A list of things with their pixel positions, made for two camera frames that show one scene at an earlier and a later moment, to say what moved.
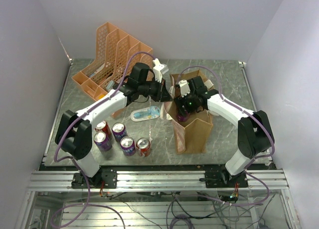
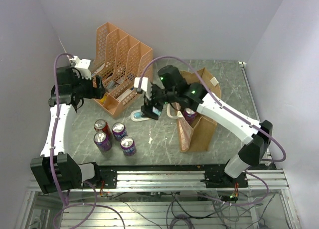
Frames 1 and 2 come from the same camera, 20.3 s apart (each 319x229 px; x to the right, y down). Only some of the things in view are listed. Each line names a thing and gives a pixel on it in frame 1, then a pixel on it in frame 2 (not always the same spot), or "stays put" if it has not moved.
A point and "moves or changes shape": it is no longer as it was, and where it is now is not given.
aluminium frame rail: [156, 180] stays put
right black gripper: [180, 101] to [147, 110]
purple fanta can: [128, 146] stays put
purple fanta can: [182, 118] to [190, 115]
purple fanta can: [102, 141] stays put
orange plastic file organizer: [114, 51] stays put
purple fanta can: [119, 131] stays put
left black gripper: [163, 94] to [97, 92]
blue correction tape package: [148, 113] stays put
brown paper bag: [192, 136] moves or changes shape
